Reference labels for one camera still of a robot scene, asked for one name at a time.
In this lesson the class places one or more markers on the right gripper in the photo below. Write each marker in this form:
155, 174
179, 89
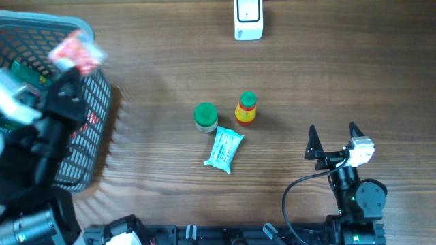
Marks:
315, 151

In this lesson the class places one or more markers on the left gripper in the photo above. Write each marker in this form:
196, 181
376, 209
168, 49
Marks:
69, 111

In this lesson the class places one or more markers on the green snack bag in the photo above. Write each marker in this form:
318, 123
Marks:
36, 85

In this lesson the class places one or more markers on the red white small carton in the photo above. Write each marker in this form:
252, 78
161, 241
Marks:
78, 50

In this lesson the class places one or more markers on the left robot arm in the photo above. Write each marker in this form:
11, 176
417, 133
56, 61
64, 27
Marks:
35, 211

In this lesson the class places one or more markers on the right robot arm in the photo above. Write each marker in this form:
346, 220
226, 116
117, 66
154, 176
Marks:
360, 202

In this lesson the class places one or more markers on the white barcode scanner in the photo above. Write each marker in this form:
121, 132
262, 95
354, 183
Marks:
248, 20

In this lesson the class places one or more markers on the grey plastic basket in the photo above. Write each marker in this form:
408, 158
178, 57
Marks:
28, 38

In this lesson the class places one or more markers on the red sauce bottle green cap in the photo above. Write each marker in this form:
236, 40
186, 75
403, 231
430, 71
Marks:
246, 109

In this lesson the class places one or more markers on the light blue wipes pack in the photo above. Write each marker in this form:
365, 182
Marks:
224, 148

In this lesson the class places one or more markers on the green lid jar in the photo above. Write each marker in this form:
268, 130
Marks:
206, 117

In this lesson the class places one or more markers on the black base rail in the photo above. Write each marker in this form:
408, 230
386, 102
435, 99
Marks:
130, 230

